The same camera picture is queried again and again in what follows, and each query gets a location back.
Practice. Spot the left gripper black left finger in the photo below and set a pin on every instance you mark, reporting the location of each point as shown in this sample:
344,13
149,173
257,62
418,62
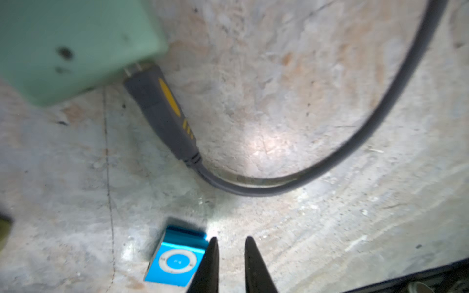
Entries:
206,279

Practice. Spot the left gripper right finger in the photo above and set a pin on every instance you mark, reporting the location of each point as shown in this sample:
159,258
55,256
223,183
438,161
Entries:
257,276

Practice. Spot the blue mp3 player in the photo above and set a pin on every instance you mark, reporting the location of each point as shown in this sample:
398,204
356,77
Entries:
177,256

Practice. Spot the green charger cube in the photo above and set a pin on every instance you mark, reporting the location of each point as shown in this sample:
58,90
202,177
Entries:
54,50

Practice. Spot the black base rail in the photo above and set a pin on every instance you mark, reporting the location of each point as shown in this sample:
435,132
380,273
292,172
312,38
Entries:
452,278

